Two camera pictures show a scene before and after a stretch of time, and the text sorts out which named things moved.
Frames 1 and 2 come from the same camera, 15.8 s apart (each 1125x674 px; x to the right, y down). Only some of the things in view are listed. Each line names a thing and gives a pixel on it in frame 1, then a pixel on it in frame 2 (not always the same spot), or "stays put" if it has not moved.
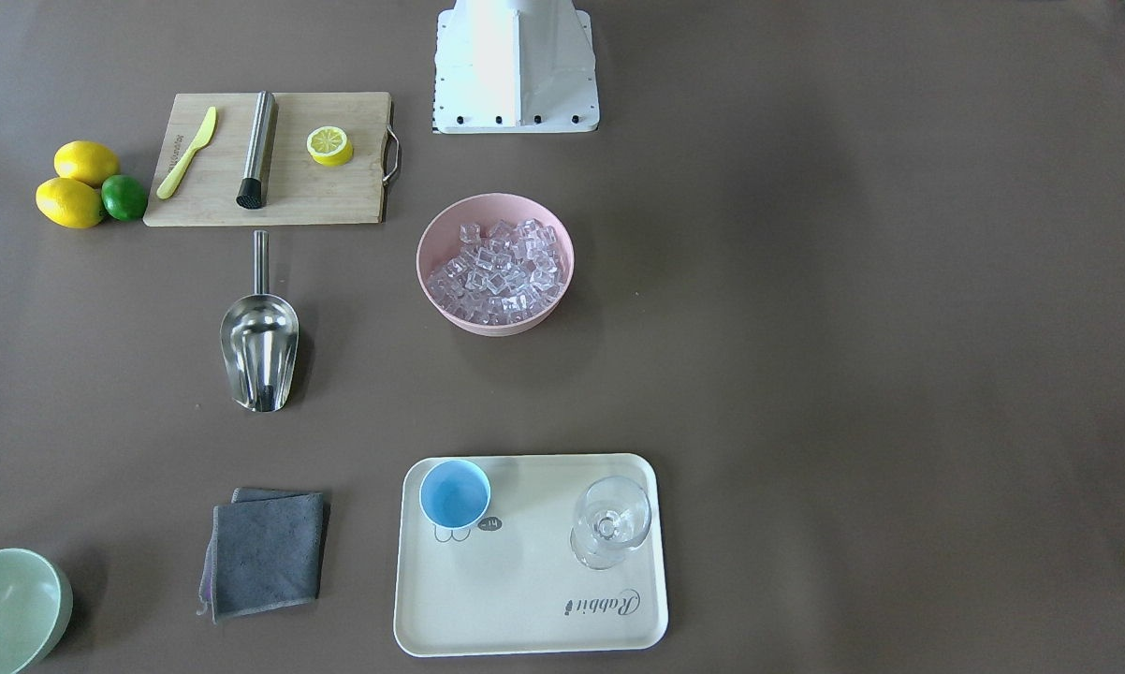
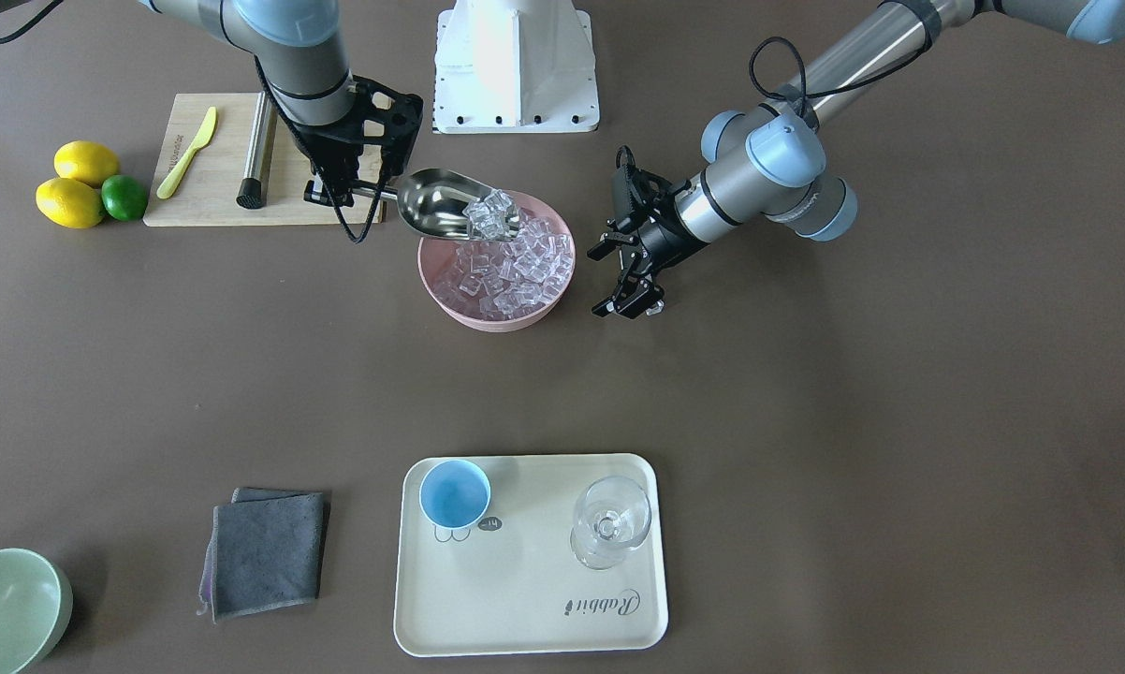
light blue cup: [454, 494] stays put
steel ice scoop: [258, 338] → [492, 216]
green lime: [124, 197] stays put
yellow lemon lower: [69, 203] stays put
